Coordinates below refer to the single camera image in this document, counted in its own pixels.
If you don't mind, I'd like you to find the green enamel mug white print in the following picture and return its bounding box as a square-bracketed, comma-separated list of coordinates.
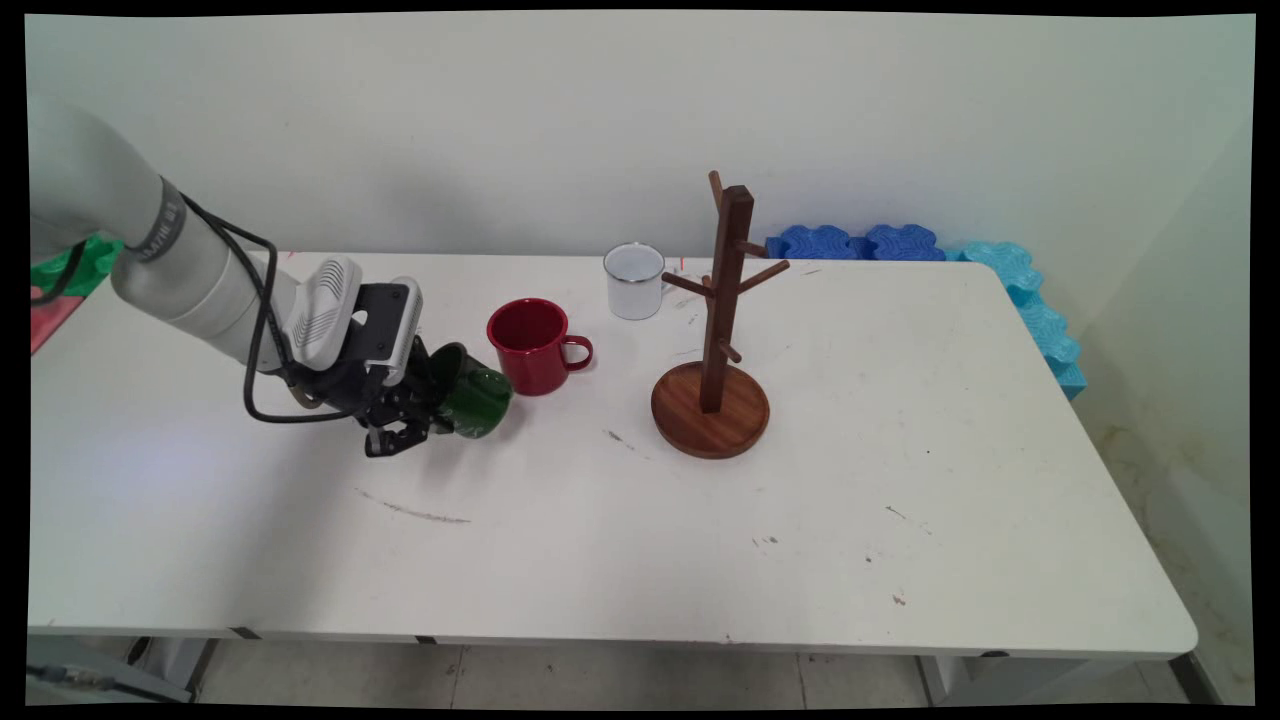
[430, 342, 516, 441]

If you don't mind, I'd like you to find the dark table leg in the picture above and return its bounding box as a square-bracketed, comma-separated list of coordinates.
[1167, 650, 1224, 707]

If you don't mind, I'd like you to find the red enamel mug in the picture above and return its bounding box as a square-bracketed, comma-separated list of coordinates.
[486, 297, 595, 398]

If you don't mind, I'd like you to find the dark blue foam mat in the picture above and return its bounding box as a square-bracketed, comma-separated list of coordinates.
[764, 224, 869, 262]
[864, 223, 947, 263]

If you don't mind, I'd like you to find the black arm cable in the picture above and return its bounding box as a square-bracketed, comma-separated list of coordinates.
[28, 194, 346, 425]

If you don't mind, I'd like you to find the white table leg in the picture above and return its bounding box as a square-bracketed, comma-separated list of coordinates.
[128, 637, 217, 703]

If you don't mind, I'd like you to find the dark wooden mug tree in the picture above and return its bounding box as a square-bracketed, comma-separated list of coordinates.
[650, 170, 792, 461]

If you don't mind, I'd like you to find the light blue foam mat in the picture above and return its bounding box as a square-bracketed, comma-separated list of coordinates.
[1016, 298, 1089, 402]
[946, 240, 1044, 307]

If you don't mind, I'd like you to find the grey floor frame bar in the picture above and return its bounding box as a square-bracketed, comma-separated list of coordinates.
[27, 640, 193, 705]

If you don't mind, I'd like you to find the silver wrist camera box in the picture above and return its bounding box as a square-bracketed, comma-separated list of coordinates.
[282, 254, 425, 387]

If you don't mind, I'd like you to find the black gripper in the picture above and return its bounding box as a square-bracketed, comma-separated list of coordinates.
[295, 338, 447, 459]

